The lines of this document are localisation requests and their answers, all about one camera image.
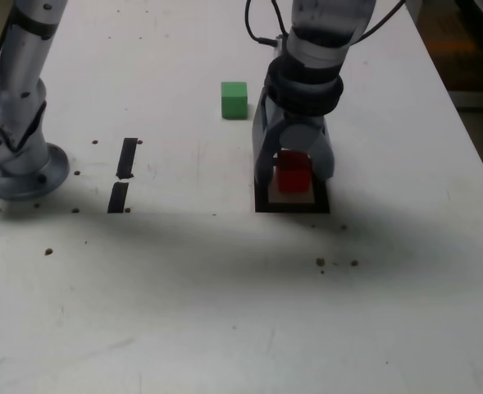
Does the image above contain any black tape strip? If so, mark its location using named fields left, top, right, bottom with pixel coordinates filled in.
left=107, top=137, right=139, bottom=214

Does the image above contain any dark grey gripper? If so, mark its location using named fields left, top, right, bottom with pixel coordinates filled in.
left=252, top=88, right=336, bottom=186

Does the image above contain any black tape square outline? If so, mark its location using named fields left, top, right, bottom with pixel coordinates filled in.
left=253, top=157, right=331, bottom=214

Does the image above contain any red cube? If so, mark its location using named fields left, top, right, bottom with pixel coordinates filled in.
left=274, top=150, right=312, bottom=193

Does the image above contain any green cube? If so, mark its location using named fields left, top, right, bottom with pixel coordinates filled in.
left=220, top=81, right=248, bottom=120

